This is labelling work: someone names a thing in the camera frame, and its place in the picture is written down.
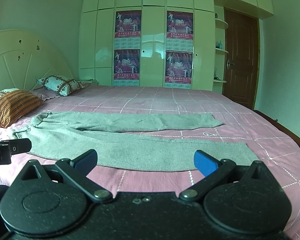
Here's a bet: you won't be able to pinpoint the grey knit pants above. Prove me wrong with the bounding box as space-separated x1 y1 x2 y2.
10 112 257 172

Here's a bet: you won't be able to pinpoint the orange striped pillow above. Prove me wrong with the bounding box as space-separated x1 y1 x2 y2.
0 89 44 128

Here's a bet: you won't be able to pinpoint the pink checked bed sheet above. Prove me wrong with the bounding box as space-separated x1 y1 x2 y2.
0 86 300 239

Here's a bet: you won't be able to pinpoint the white patterned pillow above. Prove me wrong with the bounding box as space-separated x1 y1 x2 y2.
37 75 84 96

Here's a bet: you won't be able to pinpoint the cream wooden headboard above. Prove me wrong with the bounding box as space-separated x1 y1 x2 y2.
0 29 73 91

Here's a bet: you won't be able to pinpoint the dark brown wooden door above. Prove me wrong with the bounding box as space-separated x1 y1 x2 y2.
222 9 260 109

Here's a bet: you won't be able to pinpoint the lower right red poster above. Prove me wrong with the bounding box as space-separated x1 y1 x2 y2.
165 50 193 85

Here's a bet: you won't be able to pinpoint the red poster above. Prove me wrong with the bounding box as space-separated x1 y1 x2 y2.
114 49 140 80
165 50 193 85
167 11 193 40
115 10 141 38

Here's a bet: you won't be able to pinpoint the lower left red poster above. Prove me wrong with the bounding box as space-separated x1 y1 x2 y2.
114 49 140 80

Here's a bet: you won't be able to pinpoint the cream corner shelf unit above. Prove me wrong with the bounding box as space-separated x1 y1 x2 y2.
212 0 229 94

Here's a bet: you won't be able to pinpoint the cream glossy wardrobe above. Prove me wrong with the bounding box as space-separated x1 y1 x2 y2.
78 0 274 90

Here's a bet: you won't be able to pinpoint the upper right red poster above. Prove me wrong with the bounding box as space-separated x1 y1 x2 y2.
167 11 193 40

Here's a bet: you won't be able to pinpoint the upper left red poster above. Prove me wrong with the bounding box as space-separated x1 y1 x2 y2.
115 10 141 38

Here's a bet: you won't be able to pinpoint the dark wooden bed frame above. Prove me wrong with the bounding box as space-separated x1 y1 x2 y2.
254 110 300 147

